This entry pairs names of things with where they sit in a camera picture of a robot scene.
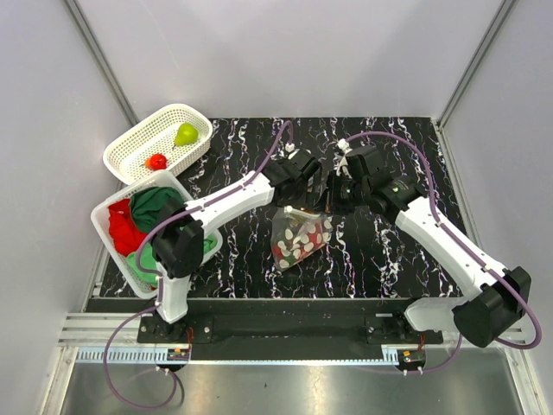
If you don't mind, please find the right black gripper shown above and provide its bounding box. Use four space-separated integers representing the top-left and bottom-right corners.
312 169 369 216

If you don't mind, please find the polka dot zip top bag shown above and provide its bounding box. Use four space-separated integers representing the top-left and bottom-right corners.
270 207 334 271

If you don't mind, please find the red fake cherry bunch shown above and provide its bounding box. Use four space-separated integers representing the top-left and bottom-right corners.
271 228 328 271

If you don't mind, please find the green fake pear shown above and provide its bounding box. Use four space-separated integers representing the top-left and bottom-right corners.
174 123 199 147

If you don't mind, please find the red fake pepper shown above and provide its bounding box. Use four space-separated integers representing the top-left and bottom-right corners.
144 153 168 171

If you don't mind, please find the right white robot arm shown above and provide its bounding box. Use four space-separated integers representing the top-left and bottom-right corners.
322 172 531 348

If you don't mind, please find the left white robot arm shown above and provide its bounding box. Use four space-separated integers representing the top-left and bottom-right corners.
150 150 321 342

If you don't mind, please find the black marble pattern mat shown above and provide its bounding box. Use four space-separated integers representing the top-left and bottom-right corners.
180 117 463 298

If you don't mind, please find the white perforated basket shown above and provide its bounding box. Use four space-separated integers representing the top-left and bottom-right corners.
103 104 213 185

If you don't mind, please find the dark green cloth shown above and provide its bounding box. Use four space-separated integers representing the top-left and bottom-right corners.
130 187 184 233

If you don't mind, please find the light green cloth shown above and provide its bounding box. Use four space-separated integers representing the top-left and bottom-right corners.
126 233 218 290

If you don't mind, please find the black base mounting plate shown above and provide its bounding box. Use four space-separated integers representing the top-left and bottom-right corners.
137 298 443 345

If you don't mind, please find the red cloth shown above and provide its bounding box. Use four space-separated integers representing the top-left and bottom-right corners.
108 198 154 257

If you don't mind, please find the white cloth bin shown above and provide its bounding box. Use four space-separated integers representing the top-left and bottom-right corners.
91 170 225 300

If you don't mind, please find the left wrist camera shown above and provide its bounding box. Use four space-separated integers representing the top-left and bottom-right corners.
286 149 319 180

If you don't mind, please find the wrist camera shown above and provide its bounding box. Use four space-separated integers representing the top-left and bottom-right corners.
286 149 319 180
337 139 385 180

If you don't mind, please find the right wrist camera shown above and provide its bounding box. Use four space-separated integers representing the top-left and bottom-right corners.
337 139 385 180

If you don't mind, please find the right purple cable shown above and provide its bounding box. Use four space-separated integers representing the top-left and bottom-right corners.
338 131 543 377

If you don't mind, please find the purple cable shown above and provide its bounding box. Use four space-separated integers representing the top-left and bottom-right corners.
338 131 543 377
101 120 296 410

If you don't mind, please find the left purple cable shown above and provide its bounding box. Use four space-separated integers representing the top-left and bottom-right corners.
101 120 296 410

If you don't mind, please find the white cable duct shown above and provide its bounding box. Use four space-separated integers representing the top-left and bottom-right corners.
76 347 192 365

